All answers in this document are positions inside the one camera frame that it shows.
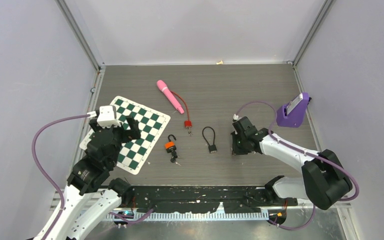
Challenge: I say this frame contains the black cable padlock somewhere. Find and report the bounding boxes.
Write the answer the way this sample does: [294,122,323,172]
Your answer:
[202,126,217,154]

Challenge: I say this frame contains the orange black padlock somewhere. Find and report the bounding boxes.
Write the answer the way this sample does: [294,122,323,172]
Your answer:
[165,134,177,153]

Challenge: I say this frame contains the black headed keys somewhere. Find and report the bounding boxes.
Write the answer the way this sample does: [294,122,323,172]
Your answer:
[170,151,180,166]

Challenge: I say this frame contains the red cable padlock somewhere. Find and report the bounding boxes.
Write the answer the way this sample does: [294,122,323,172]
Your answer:
[171,91,192,131]

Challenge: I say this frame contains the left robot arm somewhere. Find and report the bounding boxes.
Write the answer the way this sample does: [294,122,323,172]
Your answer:
[31,115,140,240]

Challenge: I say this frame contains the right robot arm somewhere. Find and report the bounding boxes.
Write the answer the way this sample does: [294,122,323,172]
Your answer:
[231,115,353,210]

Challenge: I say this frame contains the green white chessboard mat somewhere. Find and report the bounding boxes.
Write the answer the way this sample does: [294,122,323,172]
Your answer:
[79,96,171,176]

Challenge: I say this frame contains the pink toy microphone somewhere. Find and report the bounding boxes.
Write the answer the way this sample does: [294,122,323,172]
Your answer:
[156,80,185,114]

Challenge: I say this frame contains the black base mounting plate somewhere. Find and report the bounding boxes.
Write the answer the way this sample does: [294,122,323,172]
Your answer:
[121,185,298,214]

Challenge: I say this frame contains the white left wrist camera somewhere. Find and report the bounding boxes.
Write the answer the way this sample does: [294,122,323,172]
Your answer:
[87,105,121,128]

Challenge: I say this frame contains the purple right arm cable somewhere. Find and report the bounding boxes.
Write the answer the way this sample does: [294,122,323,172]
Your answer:
[235,100,361,231]

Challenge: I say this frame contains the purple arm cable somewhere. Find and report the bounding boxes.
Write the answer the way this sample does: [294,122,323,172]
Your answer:
[235,100,361,231]
[31,114,156,240]

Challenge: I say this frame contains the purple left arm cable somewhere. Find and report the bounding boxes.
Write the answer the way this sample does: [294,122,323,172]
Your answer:
[31,114,156,240]

